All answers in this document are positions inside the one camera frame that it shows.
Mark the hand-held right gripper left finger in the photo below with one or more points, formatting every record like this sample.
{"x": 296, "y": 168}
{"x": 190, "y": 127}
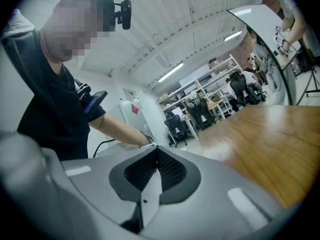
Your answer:
{"x": 95, "y": 179}

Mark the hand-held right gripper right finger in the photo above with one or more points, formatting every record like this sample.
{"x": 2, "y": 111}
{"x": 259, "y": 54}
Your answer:
{"x": 225, "y": 189}

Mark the person's left forearm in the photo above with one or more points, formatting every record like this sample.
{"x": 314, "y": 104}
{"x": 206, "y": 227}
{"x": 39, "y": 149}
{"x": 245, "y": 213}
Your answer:
{"x": 120, "y": 131}

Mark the wooden table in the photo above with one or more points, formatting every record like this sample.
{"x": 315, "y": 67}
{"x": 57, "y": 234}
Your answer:
{"x": 262, "y": 146}

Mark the black office chair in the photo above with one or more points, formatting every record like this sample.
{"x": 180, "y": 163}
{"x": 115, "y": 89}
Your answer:
{"x": 238, "y": 89}
{"x": 176, "y": 129}
{"x": 200, "y": 114}

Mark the small black monitor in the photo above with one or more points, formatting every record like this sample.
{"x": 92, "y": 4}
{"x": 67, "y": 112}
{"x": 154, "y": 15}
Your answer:
{"x": 96, "y": 101}

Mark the red paper note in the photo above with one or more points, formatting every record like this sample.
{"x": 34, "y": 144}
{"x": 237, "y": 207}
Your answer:
{"x": 135, "y": 109}

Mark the person's black shirt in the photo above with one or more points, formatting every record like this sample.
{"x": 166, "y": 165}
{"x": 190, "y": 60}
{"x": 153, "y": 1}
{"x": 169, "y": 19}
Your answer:
{"x": 50, "y": 109}

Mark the black office chairs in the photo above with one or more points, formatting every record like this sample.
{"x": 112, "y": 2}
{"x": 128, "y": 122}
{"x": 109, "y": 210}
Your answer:
{"x": 217, "y": 104}

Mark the lit white monitor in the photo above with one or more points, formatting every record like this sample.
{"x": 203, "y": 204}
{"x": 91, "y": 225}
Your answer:
{"x": 177, "y": 111}

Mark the plush toy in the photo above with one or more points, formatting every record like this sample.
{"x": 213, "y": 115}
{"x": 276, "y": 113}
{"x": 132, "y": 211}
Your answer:
{"x": 193, "y": 99}

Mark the white shelf unit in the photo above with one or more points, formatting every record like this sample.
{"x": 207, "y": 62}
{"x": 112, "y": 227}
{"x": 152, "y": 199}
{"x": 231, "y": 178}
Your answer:
{"x": 212, "y": 76}

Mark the ceiling light tube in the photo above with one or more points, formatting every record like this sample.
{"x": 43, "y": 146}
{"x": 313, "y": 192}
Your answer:
{"x": 232, "y": 36}
{"x": 171, "y": 71}

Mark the black tripod stand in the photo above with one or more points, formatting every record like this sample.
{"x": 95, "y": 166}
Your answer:
{"x": 312, "y": 84}

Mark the person's head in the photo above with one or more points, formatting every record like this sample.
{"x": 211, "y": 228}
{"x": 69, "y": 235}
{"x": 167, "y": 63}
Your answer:
{"x": 72, "y": 26}

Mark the whiteboard on black stand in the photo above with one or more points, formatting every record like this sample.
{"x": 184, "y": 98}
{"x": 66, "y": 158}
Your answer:
{"x": 260, "y": 21}

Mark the person's grey jacket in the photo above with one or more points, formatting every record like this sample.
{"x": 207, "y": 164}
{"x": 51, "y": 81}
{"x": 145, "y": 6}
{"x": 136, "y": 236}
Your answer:
{"x": 17, "y": 24}

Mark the black head camera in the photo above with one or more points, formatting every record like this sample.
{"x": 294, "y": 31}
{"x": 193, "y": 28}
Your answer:
{"x": 125, "y": 12}

